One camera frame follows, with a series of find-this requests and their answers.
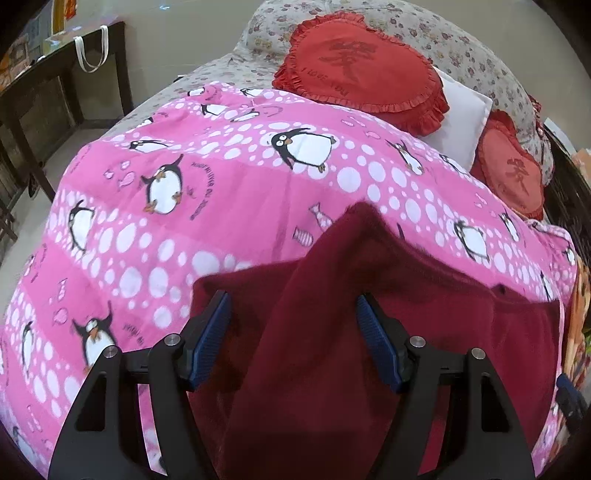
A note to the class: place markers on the small red heart pillow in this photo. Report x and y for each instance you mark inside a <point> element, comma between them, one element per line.
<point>512,170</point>

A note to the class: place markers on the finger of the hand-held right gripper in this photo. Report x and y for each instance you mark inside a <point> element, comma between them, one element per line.
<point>570,401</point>

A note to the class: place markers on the dark red sweater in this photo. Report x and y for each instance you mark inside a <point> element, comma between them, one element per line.
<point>323,369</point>

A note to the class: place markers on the dark carved wooden cabinet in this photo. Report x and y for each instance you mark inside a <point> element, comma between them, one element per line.
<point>570,194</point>

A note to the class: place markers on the dark wooden desk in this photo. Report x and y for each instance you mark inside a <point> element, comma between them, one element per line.
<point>51,92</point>

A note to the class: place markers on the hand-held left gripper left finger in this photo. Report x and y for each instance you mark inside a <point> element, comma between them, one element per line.
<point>213,339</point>

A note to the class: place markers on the white tote bag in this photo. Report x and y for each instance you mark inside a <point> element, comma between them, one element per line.
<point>92,48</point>

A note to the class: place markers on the white pillow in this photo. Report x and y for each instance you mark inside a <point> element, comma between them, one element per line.
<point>461,120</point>

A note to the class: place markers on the orange patterned blanket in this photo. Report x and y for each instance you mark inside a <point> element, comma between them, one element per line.
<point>579,323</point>

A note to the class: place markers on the dark wooden chair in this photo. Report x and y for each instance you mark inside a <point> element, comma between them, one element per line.
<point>7,198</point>

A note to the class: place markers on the pink penguin print blanket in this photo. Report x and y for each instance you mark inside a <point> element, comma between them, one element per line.
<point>221,207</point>

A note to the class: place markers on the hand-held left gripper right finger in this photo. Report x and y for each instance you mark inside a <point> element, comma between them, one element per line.
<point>377,339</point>

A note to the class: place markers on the large red heart pillow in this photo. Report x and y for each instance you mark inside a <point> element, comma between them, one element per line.
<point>360,69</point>

